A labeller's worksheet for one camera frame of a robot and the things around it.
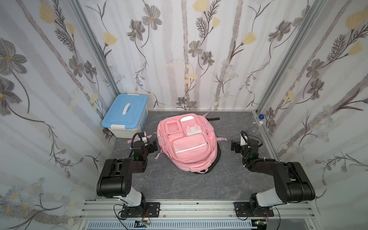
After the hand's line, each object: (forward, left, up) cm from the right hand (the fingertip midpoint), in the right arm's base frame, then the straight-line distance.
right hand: (242, 138), depth 93 cm
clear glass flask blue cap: (+15, -15, -2) cm, 22 cm away
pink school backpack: (-4, +35, -1) cm, 36 cm away
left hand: (-1, +62, -3) cm, 62 cm away
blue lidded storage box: (+11, +77, +5) cm, 78 cm away
